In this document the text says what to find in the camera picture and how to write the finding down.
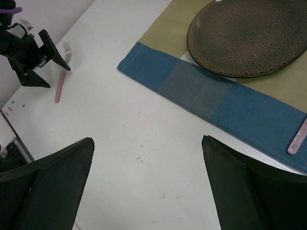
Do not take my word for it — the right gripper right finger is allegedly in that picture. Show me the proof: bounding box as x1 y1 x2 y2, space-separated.
201 136 307 230

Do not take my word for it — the pink handled fork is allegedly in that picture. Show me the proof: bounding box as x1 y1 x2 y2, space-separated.
54 42 72 103

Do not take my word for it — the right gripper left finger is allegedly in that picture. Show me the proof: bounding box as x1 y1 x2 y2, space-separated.
0 138 94 230

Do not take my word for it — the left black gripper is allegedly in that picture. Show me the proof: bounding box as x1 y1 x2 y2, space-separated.
0 23 71 88

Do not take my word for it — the pink handled knife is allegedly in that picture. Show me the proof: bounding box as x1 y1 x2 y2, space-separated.
287 118 307 155

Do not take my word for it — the blue beige cloth placemat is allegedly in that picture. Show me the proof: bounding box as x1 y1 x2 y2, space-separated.
118 0 307 173

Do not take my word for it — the dark olive round plate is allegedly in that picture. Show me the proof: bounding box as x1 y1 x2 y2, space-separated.
186 0 307 78

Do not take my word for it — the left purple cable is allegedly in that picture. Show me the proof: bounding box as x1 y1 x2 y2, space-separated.
0 6 24 15

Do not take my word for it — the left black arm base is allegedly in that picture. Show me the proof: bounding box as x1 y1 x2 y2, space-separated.
0 140 34 173

